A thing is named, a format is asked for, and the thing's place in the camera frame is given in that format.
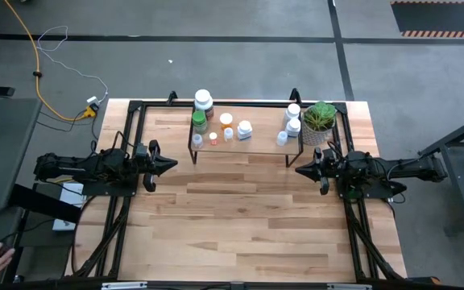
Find white medicine bottle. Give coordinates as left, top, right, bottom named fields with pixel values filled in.
left=283, top=102, right=302, bottom=125
left=284, top=118, right=302, bottom=139

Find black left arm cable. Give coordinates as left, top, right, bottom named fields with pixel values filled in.
left=90, top=129, right=139, bottom=162

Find black desk support beam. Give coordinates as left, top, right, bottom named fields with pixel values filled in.
left=9, top=184, right=82, bottom=224

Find wooden shelf black metal legs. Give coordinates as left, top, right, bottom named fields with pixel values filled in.
left=187, top=100, right=305, bottom=168

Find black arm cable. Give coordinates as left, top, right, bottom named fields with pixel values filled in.
left=90, top=129, right=139, bottom=162
left=326, top=139, right=408, bottom=205

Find succulent in patterned white pot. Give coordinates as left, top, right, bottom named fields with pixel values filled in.
left=300, top=100, right=338, bottom=147

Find white charger cable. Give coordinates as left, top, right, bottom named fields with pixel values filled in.
left=36, top=24, right=110, bottom=106

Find white power box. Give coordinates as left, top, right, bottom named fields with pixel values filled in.
left=52, top=181, right=86, bottom=232

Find green bottle with green cap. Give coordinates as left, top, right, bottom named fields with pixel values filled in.
left=191, top=110, right=209, bottom=135

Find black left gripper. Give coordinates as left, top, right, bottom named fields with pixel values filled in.
left=133, top=139, right=179, bottom=193

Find black hazard-striped floor mat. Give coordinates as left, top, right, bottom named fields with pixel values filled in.
left=390, top=0, right=464, bottom=39

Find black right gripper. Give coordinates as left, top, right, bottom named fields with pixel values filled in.
left=295, top=147, right=344, bottom=197

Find black aluminium table frame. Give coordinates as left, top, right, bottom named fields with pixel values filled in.
left=65, top=87, right=408, bottom=283

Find large white maroon-label bottle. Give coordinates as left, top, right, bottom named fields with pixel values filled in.
left=193, top=89, right=215, bottom=121

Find yellow extension cable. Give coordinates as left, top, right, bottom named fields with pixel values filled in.
left=2, top=0, right=96, bottom=122

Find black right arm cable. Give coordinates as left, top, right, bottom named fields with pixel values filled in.
left=326, top=139, right=408, bottom=205

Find silver frame bracket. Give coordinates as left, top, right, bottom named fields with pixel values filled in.
left=326, top=283, right=373, bottom=290
left=101, top=281, right=148, bottom=290

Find grey desk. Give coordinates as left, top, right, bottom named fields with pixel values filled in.
left=0, top=97, right=43, bottom=213

